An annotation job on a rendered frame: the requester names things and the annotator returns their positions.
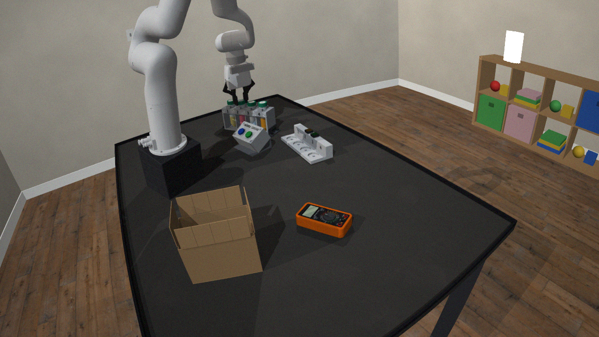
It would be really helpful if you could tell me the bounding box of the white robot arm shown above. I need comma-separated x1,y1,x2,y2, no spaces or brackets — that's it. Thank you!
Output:
128,0,255,156

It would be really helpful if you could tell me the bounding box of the brown cardboard box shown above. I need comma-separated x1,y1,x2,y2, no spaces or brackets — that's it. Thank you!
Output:
169,185,263,284

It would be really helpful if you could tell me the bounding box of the orange digital multimeter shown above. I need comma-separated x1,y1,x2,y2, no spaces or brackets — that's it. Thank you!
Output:
296,203,352,238

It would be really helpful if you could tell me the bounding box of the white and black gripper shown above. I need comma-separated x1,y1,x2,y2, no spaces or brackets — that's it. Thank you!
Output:
223,65,255,106

